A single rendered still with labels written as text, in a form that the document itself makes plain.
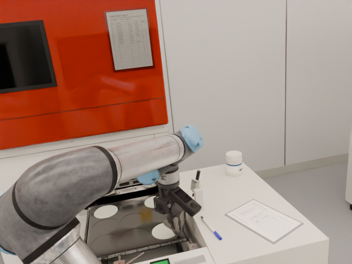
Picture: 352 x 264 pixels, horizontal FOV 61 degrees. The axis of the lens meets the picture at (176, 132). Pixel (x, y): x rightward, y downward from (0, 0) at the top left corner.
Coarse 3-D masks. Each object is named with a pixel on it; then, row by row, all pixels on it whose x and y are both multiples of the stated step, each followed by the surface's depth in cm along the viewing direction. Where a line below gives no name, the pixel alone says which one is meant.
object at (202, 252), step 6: (186, 252) 90; (192, 252) 89; (198, 252) 89; (204, 252) 89; (156, 258) 89; (162, 258) 88; (174, 258) 88; (180, 258) 88; (186, 258) 87; (192, 258) 88; (198, 258) 87; (204, 258) 87; (210, 258) 86
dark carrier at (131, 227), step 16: (96, 208) 130; (128, 208) 128; (144, 208) 126; (96, 224) 119; (112, 224) 118; (128, 224) 117; (144, 224) 116; (96, 240) 109; (112, 240) 108; (128, 240) 107; (144, 240) 106; (160, 240) 105; (96, 256) 101
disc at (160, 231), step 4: (160, 224) 115; (156, 228) 112; (160, 228) 112; (164, 228) 112; (168, 228) 112; (152, 232) 110; (156, 232) 110; (160, 232) 110; (164, 232) 110; (168, 232) 109; (172, 232) 109; (156, 236) 108; (160, 236) 108; (164, 236) 107; (168, 236) 107; (172, 236) 107
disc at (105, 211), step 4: (100, 208) 130; (104, 208) 130; (108, 208) 129; (112, 208) 129; (116, 208) 129; (96, 212) 128; (100, 212) 127; (104, 212) 127; (108, 212) 127; (112, 212) 126; (96, 216) 124; (100, 216) 124; (104, 216) 124; (108, 216) 124
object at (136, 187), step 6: (126, 186) 138; (132, 186) 138; (138, 186) 138; (144, 186) 139; (150, 186) 139; (156, 186) 140; (114, 192) 136; (120, 192) 137; (126, 192) 137; (84, 210) 136
